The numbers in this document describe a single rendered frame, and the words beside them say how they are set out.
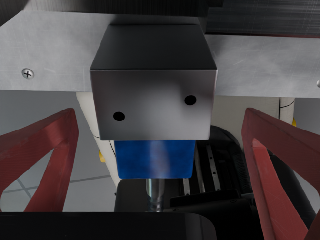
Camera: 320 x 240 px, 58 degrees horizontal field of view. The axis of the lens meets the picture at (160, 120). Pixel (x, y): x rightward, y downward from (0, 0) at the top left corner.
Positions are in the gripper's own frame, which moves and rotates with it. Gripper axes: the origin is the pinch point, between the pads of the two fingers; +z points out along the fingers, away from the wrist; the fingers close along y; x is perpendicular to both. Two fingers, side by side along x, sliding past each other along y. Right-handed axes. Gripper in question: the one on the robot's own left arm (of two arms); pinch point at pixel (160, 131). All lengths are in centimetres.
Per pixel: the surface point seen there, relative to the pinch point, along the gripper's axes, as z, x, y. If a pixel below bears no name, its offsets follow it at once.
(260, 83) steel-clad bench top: 5.9, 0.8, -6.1
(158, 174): 1.7, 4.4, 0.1
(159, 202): 2.7, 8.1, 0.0
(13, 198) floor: 85, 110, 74
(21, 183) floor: 85, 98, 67
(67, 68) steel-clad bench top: 5.7, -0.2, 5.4
